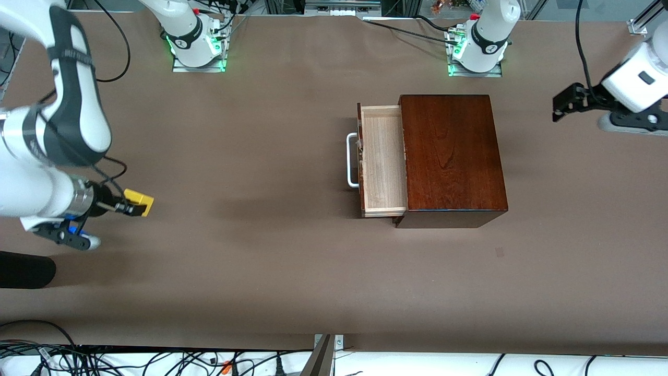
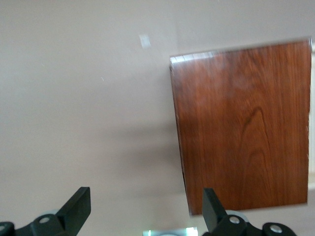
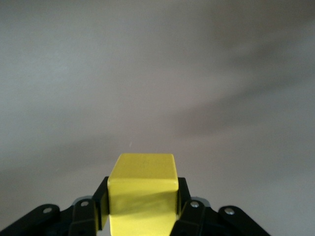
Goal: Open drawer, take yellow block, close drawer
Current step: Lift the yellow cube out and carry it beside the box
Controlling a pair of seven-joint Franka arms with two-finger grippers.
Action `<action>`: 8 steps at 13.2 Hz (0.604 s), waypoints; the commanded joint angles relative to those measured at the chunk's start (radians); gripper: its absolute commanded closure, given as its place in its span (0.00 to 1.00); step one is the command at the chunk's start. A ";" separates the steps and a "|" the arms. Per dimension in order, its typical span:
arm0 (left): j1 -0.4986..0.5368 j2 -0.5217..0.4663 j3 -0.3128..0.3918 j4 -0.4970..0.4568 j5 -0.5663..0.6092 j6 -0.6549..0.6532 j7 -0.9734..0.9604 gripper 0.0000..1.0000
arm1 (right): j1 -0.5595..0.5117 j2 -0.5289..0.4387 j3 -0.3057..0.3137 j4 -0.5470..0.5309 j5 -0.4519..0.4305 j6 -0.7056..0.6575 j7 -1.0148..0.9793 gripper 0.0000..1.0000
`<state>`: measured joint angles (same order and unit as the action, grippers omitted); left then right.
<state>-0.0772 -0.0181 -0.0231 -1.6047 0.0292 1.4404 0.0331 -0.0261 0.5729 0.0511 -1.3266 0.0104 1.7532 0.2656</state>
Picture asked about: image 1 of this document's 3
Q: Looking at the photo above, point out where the grey metal port box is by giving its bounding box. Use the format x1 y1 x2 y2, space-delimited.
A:
304 0 382 17

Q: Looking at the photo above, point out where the short black base cable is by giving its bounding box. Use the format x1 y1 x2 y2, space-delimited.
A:
415 14 452 32

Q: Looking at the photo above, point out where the aluminium corner profile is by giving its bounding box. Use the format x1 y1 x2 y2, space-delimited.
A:
628 0 668 36

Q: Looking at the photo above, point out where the looping black right arm cable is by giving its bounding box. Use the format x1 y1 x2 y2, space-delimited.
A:
94 0 132 83

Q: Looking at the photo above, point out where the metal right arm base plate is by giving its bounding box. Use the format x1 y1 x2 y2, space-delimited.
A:
172 16 226 73

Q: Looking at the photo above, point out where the yellow block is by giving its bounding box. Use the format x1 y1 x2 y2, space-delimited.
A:
124 190 155 218

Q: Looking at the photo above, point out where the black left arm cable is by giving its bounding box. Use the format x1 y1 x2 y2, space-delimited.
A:
575 0 599 92

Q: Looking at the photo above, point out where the black cable bundle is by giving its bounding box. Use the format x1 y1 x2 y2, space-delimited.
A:
198 0 252 33

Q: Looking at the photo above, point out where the dark brown wooden cabinet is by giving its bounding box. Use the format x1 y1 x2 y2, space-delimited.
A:
391 95 508 229

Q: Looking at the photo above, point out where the brown table cover sheet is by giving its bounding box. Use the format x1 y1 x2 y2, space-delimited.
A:
0 10 668 352

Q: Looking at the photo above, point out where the black ribbed cylinder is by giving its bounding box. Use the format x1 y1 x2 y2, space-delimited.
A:
0 251 57 289

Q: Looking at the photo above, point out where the long black base cable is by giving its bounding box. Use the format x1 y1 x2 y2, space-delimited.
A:
364 19 463 45

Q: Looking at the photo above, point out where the light wood drawer white handle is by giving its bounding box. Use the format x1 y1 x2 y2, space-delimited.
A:
347 103 408 218

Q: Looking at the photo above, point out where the aluminium profile bar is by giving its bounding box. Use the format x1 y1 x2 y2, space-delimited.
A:
302 334 336 376

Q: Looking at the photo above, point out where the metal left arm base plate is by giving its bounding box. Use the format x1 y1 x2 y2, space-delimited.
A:
447 26 503 78

